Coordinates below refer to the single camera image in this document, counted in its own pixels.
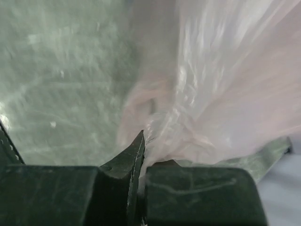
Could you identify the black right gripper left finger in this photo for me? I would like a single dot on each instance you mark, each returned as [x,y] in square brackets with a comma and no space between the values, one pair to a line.
[32,195]

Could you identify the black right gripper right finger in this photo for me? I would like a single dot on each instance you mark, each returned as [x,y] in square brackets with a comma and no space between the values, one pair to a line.
[171,195]

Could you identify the pink plastic trash bag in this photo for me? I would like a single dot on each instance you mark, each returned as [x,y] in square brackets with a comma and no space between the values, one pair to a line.
[219,82]

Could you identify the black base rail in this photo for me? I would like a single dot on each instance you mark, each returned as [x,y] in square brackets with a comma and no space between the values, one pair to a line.
[8,151]

